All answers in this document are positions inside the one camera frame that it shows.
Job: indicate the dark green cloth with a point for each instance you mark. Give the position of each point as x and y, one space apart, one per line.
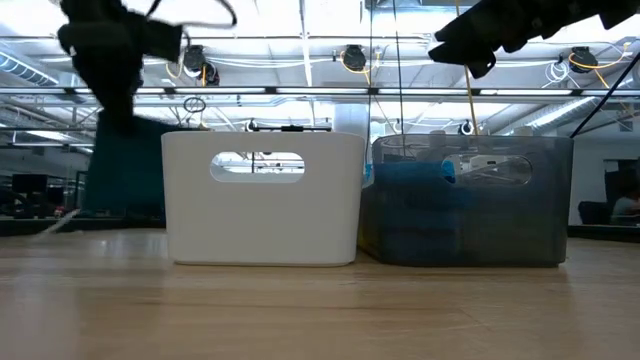
125 170

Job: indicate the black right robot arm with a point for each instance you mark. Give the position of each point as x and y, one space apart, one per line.
620 12

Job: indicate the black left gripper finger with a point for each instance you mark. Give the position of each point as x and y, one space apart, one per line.
117 100

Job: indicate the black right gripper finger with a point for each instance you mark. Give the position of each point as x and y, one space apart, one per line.
470 56
472 30

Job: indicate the person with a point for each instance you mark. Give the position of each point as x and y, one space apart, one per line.
627 207

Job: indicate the white plastic bottle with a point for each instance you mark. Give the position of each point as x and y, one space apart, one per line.
438 140

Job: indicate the white plastic bin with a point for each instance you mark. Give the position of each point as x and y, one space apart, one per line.
260 225

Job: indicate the blue cloth pieces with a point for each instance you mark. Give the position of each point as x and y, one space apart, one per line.
410 175

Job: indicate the grey translucent plastic bin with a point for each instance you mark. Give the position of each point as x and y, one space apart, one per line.
525 225

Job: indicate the black aluminium rig frame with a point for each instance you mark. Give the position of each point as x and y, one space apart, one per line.
30 227

